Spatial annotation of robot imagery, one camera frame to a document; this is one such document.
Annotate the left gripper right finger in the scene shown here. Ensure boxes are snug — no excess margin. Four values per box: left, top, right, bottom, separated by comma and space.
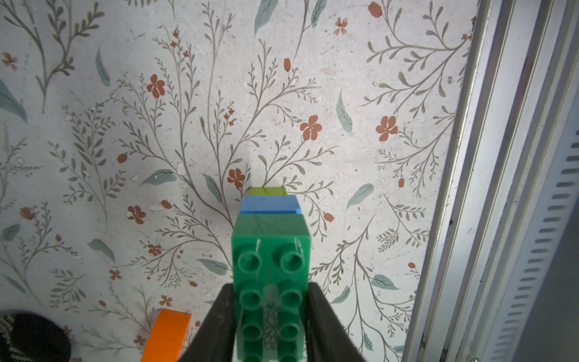
306, 282, 365, 362

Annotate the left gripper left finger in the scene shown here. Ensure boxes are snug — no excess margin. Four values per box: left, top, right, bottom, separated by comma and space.
179, 284, 237, 362

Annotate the orange lego brick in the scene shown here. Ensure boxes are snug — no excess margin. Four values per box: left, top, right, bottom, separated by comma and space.
141, 309, 191, 362

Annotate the green long lego brick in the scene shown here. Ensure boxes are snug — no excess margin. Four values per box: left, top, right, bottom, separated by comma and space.
232, 214, 312, 361

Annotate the light blue long lego brick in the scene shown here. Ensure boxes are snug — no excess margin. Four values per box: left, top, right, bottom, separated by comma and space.
240, 195, 302, 214

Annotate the lime green lego brick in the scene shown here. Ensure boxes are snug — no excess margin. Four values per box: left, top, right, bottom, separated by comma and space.
249, 187, 287, 196

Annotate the black grey striped sock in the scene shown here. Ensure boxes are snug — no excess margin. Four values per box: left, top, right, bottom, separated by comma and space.
1, 311, 72, 362

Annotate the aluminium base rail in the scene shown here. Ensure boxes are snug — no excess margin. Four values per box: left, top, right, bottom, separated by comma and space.
403, 1, 578, 361

